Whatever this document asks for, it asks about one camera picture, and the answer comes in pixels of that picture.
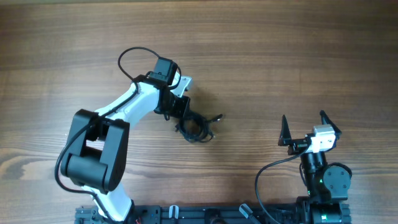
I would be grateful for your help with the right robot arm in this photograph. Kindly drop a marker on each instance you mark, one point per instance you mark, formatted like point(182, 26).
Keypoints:
point(327, 183)

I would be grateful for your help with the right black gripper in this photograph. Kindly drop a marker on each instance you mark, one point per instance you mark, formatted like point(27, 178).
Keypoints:
point(300, 144)

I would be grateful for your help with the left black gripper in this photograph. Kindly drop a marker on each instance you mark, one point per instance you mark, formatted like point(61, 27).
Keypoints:
point(181, 107)

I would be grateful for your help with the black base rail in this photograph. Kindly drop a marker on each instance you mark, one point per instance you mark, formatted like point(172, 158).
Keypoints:
point(281, 213)

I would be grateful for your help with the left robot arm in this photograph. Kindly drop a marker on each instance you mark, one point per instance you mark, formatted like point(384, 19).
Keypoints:
point(95, 155)

